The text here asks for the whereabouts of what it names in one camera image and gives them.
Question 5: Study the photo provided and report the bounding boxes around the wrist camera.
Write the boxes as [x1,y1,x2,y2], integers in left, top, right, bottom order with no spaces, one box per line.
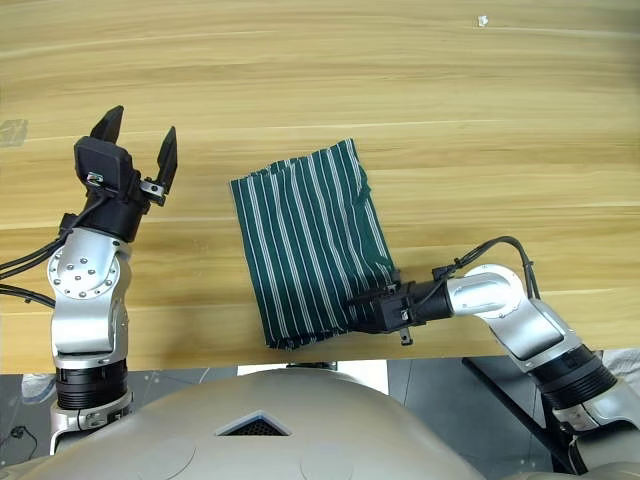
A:
[377,291,416,334]
[73,135,136,195]

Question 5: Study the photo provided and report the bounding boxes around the robot body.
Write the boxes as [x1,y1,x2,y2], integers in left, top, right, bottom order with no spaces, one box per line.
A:
[0,366,640,480]

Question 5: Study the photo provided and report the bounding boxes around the black cable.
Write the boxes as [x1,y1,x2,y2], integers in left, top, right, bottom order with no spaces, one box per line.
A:
[431,235,540,301]
[0,192,109,281]
[0,283,57,308]

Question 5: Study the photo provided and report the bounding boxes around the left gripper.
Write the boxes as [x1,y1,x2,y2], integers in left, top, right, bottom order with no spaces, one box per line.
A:
[78,104,180,245]

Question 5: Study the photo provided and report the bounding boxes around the black table frame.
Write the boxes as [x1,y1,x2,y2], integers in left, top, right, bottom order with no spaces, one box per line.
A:
[461,356,587,475]

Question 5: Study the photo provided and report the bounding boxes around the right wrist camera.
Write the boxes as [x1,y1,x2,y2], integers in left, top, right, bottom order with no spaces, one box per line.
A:
[377,291,416,334]

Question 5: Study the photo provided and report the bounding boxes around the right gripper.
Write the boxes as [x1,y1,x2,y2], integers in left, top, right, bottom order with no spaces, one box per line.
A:
[347,279,454,347]

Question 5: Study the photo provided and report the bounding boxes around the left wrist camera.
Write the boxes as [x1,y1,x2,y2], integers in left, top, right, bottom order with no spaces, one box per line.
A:
[73,135,136,195]

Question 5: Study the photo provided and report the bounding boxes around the green white striped T-shirt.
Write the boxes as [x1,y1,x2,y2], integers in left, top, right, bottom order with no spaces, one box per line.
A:
[229,138,402,352]

